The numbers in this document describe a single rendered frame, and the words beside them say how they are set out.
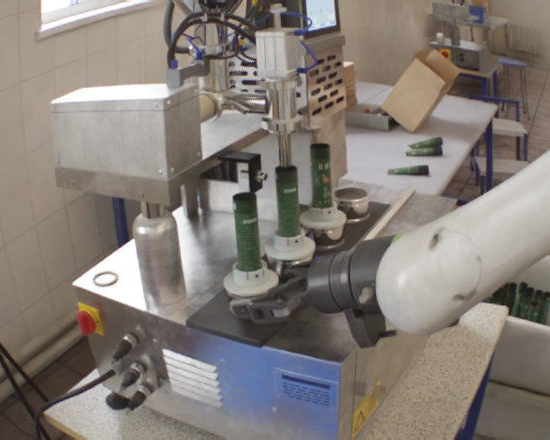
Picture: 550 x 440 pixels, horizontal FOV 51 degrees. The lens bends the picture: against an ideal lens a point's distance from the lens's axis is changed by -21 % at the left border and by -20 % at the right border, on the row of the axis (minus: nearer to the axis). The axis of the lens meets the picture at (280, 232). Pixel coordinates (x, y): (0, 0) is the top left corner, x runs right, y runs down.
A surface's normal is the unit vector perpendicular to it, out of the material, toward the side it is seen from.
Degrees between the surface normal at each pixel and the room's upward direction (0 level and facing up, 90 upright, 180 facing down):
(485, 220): 57
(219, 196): 90
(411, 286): 69
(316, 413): 90
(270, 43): 90
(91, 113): 90
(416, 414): 0
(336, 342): 0
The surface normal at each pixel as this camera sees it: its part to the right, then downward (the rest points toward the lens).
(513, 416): -0.59, 0.46
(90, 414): -0.05, -0.91
